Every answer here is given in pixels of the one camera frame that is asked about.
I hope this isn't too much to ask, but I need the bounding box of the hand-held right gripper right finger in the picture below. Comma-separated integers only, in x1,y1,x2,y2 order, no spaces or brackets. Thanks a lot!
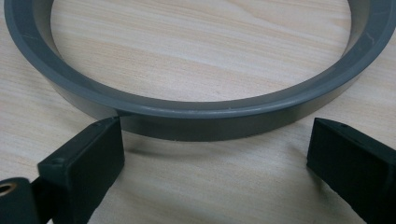
305,117,396,224

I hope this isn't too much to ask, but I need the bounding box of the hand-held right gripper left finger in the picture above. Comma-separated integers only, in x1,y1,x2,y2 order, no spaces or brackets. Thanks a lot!
30,116,126,224

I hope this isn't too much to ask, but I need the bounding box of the grey plastic bin ring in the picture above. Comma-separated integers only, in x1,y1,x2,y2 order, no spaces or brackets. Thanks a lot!
3,0,396,143

